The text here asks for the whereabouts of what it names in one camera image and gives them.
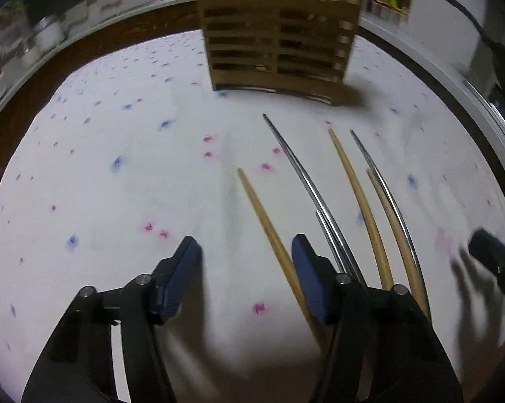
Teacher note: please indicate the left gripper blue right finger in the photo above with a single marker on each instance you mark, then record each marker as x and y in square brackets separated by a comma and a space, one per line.
[387, 328]

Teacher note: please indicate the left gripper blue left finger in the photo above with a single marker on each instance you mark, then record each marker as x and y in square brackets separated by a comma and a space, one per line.
[76, 363]

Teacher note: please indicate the long silver metal chopstick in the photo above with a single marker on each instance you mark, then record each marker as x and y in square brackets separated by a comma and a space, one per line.
[343, 254]

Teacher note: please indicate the short silver metal chopstick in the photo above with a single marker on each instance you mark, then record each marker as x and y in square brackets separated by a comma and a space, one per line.
[332, 239]

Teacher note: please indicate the wooden chopstick long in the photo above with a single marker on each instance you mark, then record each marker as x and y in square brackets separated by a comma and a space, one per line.
[376, 241]

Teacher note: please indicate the gas stove top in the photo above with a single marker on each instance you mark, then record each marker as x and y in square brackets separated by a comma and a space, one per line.
[495, 107]

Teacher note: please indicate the white floral tablecloth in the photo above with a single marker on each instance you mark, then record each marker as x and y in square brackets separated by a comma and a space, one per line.
[135, 151]

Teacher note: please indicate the wooden lower cabinets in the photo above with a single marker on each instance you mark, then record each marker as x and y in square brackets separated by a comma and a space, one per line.
[36, 89]

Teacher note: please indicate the spice jar set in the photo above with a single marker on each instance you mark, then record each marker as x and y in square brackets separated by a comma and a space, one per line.
[386, 12]

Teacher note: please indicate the wooden utensil holder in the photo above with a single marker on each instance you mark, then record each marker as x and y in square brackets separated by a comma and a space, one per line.
[296, 47]

